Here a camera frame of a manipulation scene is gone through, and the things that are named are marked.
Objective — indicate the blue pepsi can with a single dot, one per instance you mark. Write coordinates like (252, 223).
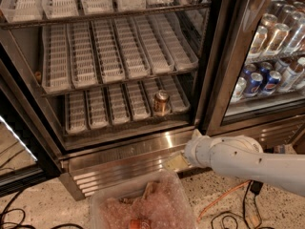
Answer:
(272, 79)
(253, 84)
(248, 70)

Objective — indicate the open fridge door left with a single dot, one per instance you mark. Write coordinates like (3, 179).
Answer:
(24, 160)

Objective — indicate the blue pepsi can front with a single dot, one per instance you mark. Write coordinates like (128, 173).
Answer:
(253, 84)

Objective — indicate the silver can upper shelf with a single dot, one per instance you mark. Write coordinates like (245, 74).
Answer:
(259, 39)

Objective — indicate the black power adapter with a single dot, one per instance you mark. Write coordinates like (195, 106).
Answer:
(256, 187)

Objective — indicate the blue pepsi can right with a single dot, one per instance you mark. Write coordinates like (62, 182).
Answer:
(272, 79)

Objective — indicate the blue pepsi can back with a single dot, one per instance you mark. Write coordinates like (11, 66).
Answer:
(248, 70)

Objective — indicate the bubble wrap in bin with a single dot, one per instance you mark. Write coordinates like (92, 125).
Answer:
(162, 203)

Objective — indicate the red can in bin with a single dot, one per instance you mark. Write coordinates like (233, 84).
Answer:
(139, 224)

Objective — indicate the white can front left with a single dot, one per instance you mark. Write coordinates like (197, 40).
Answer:
(238, 89)

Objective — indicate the clear plastic bin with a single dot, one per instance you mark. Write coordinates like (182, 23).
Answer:
(132, 188)

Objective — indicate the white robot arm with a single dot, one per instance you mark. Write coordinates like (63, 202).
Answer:
(242, 157)

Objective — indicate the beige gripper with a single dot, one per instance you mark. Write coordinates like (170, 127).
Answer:
(192, 152)

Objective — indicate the glass fridge door right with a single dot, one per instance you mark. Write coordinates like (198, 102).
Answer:
(230, 32)

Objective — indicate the orange soda can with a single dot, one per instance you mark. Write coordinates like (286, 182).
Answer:
(160, 102)

